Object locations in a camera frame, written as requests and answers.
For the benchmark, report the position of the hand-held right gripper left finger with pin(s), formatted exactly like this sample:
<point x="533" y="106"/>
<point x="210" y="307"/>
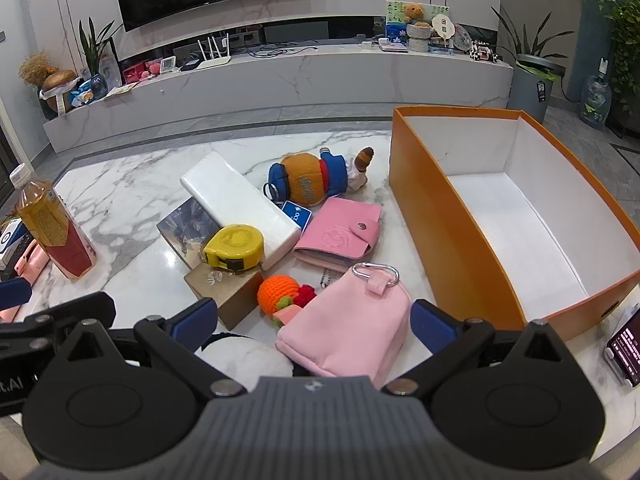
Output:
<point x="192" y="317"/>

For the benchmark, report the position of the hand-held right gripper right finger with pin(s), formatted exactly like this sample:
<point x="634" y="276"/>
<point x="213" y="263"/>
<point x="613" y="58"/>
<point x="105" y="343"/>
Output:
<point x="430" y="327"/>

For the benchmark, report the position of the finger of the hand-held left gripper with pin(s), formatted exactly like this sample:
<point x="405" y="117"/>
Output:
<point x="75" y="310"/>
<point x="12" y="292"/>

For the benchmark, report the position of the small brown cardboard box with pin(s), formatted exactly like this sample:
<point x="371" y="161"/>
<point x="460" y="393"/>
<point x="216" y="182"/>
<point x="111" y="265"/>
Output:
<point x="235" y="295"/>

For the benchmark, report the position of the yellow tape measure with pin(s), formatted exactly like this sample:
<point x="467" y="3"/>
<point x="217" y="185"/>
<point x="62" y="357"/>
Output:
<point x="232" y="242"/>

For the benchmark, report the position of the orange crochet toy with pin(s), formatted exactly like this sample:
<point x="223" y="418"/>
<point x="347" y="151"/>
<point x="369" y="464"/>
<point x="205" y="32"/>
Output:
<point x="275" y="292"/>

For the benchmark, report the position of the orange cardboard box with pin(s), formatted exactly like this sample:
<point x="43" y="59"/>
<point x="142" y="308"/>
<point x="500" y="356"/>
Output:
<point x="435" y="220"/>

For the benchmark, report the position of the white foam block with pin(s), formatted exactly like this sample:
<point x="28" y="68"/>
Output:
<point x="235" y="200"/>

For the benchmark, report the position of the pink case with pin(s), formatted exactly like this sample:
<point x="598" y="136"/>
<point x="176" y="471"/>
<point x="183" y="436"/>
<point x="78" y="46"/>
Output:
<point x="32" y="260"/>

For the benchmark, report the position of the dark small box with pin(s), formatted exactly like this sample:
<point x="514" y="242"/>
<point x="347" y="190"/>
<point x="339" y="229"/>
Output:
<point x="15" y="242"/>

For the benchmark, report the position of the white black plush toy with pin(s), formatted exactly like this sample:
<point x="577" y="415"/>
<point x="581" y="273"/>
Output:
<point x="245" y="357"/>

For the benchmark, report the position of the tea bottle red label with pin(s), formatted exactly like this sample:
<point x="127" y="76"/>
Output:
<point x="50" y="225"/>

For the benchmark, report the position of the pink fabric pouch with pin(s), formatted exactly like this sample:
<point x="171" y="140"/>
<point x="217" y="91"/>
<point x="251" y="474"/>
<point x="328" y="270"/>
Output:
<point x="345" y="325"/>

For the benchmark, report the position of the dark picture book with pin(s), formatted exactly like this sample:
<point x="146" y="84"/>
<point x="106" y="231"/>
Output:
<point x="185" y="225"/>

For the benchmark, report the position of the pink snap wallet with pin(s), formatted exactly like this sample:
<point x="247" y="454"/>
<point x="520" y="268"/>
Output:
<point x="335" y="237"/>

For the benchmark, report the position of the blue card pack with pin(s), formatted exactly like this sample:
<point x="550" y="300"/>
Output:
<point x="296" y="214"/>

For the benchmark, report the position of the brown plush doll blue clothes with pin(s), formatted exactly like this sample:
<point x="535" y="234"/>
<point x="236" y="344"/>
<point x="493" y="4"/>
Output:
<point x="305" y="180"/>

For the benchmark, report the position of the smartphone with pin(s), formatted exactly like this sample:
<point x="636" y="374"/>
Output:
<point x="627" y="345"/>

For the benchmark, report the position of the brown vase dried flowers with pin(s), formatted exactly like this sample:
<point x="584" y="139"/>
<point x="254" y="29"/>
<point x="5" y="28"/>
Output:
<point x="57" y="85"/>

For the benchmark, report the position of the green plant blue vase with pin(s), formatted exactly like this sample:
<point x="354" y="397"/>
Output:
<point x="98" y="85"/>

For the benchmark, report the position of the marble television cabinet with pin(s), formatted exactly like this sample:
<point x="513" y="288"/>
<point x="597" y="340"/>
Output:
<point x="300" y="85"/>

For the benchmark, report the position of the white router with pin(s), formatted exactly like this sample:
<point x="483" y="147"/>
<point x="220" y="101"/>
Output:
<point x="212" y="61"/>

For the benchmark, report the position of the grey trash can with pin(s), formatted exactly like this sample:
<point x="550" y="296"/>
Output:
<point x="530" y="90"/>

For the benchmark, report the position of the black white toy car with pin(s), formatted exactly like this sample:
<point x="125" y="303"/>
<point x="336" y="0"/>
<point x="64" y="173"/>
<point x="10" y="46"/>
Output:
<point x="484" y="53"/>

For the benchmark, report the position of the flat grey laptop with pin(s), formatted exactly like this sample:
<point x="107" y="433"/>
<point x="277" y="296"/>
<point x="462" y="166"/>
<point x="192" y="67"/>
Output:
<point x="392" y="47"/>

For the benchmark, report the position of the clear water jug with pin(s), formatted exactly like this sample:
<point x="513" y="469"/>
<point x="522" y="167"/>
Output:
<point x="595" y="97"/>

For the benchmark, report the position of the stacked patterned tins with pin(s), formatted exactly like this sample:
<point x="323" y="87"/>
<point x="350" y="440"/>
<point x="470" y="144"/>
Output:
<point x="419" y="40"/>

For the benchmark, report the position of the decorative plate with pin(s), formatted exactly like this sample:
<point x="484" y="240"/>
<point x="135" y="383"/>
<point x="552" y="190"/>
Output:
<point x="462" y="37"/>

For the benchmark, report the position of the round paper fan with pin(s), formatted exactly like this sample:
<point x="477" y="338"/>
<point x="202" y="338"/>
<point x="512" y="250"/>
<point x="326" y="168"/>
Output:
<point x="442" y="27"/>

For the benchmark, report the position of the long leaf potted plant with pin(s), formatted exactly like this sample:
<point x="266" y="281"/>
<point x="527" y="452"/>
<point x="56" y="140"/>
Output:
<point x="527" y="42"/>

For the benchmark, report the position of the painted picture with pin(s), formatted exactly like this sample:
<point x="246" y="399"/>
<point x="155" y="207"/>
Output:
<point x="395" y="20"/>

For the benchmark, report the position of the brown teddy bear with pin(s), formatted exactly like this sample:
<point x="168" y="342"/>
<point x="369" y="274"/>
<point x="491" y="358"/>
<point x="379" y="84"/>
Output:
<point x="415" y="14"/>

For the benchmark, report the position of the green leafy plant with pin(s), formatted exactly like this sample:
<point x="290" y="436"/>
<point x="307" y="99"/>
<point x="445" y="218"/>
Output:
<point x="625" y="45"/>

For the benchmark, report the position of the photo frame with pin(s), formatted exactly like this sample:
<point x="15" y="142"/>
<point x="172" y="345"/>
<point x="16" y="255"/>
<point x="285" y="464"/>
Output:
<point x="111" y="67"/>

